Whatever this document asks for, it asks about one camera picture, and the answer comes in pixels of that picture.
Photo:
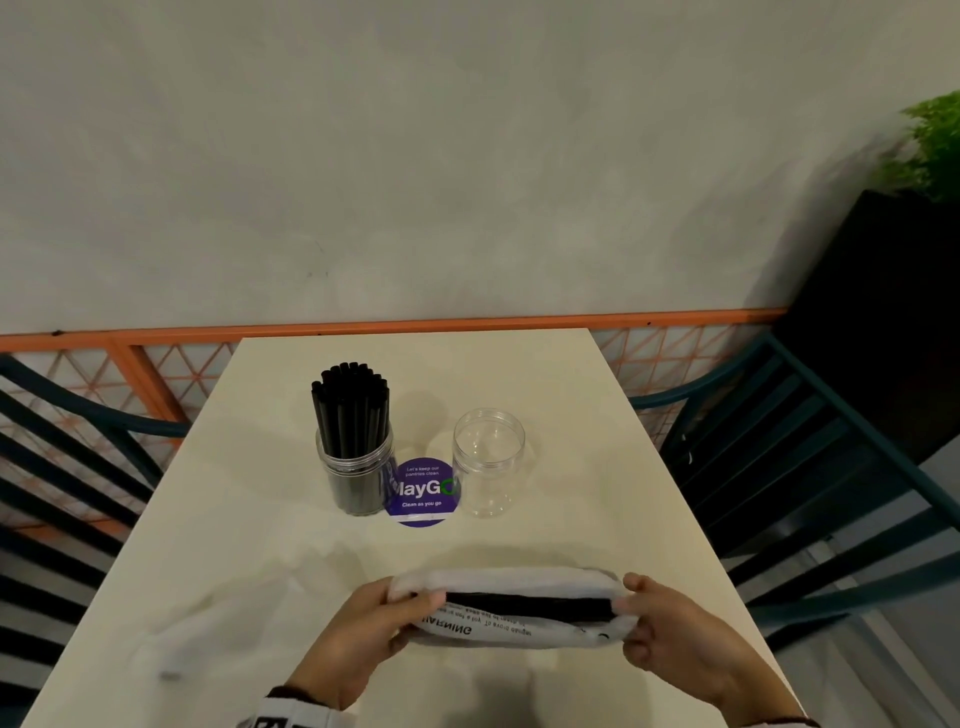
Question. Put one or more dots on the black planter box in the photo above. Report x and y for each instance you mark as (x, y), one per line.
(877, 315)

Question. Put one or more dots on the teal slatted chair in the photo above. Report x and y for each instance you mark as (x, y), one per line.
(787, 465)
(67, 480)

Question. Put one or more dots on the green plant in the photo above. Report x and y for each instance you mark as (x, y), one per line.
(934, 146)

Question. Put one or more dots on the person's left hand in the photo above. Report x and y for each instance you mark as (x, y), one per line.
(341, 645)

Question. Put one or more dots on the orange lattice railing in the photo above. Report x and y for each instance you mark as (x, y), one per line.
(135, 371)

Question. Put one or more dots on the bundle of bagged black straws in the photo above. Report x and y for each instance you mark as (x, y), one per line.
(525, 606)

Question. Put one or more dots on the person's right forearm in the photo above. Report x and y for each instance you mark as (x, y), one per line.
(765, 716)

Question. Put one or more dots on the person's left thumb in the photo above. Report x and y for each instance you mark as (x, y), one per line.
(420, 601)

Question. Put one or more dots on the bundle of upright black straws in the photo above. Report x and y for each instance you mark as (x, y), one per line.
(351, 409)

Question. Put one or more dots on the clear plastic jar holding straws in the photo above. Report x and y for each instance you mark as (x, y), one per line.
(358, 480)

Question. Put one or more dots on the round purple sticker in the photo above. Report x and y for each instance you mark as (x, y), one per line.
(424, 491)

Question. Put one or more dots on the white plastic bag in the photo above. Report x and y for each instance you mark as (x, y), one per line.
(517, 579)

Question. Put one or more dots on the person's right thumb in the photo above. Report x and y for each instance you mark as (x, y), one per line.
(639, 586)

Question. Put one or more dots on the person's right hand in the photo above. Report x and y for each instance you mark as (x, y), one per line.
(686, 641)

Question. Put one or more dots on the empty clear plastic jar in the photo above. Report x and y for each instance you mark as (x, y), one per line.
(487, 465)

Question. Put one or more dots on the person's left forearm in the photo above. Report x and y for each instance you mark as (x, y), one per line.
(296, 711)

